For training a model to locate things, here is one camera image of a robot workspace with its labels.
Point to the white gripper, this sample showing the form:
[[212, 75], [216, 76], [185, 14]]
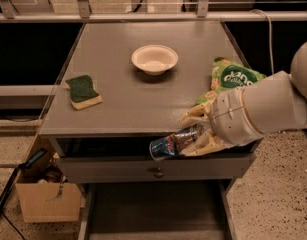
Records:
[[232, 118]]

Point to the blue redbull can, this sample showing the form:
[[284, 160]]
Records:
[[173, 144]]

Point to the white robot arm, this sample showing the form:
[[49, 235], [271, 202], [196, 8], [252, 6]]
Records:
[[278, 102]]

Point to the grey top drawer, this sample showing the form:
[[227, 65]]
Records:
[[214, 166]]

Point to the brass drawer knob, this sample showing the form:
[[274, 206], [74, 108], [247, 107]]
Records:
[[158, 173]]

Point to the grey drawer cabinet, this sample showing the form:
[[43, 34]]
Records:
[[136, 108]]

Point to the open grey middle drawer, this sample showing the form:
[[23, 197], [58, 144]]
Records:
[[178, 210]]

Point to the green dang chips bag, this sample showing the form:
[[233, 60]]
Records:
[[226, 75]]

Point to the white paper bowl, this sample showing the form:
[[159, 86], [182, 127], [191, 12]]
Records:
[[154, 59]]

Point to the green and yellow sponge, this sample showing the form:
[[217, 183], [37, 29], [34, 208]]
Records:
[[82, 92]]

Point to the cardboard box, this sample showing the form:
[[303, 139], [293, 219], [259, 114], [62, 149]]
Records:
[[43, 193]]

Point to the black handled tool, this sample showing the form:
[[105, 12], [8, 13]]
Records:
[[29, 163]]

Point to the metal railing frame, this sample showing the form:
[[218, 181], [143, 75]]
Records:
[[31, 11]]

